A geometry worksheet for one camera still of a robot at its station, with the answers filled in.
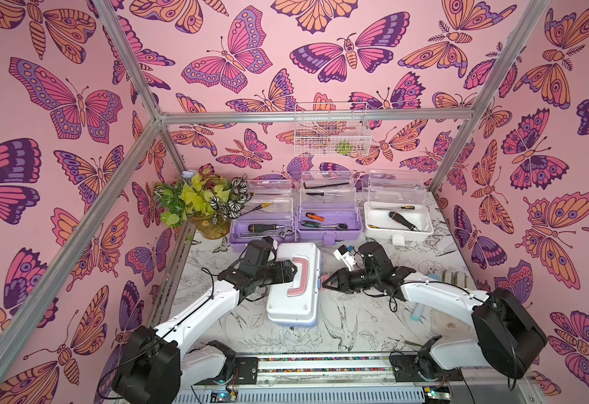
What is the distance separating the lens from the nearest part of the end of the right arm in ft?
2.09

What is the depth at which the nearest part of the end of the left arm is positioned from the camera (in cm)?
60

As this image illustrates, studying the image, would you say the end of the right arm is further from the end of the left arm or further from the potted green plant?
the potted green plant

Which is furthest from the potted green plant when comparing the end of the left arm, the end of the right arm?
the end of the right arm
